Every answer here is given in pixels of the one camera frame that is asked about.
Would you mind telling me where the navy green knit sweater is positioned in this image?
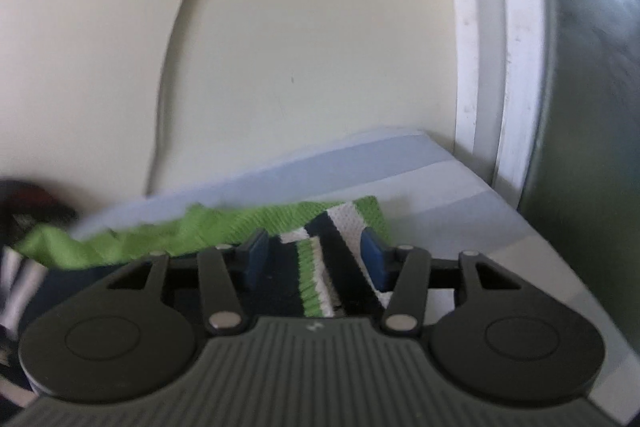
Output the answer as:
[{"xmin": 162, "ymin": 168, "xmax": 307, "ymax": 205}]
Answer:
[{"xmin": 0, "ymin": 195, "xmax": 396, "ymax": 408}]

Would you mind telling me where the striped blue bed sheet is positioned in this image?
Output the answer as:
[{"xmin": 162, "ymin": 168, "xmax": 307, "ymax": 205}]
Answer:
[{"xmin": 72, "ymin": 129, "xmax": 639, "ymax": 424}]

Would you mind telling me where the frosted glass door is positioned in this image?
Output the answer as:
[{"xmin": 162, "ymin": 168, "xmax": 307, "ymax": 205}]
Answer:
[{"xmin": 516, "ymin": 0, "xmax": 640, "ymax": 308}]

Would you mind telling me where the black printed garment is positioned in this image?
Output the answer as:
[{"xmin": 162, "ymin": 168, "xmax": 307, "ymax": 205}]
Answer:
[{"xmin": 1, "ymin": 179, "xmax": 78, "ymax": 246}]

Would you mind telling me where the white cable on wall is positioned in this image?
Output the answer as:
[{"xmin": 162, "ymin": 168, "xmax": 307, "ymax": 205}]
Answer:
[{"xmin": 144, "ymin": 0, "xmax": 202, "ymax": 197}]

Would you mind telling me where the white door frame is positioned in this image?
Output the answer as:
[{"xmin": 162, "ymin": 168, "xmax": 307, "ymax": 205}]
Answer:
[{"xmin": 454, "ymin": 0, "xmax": 546, "ymax": 207}]

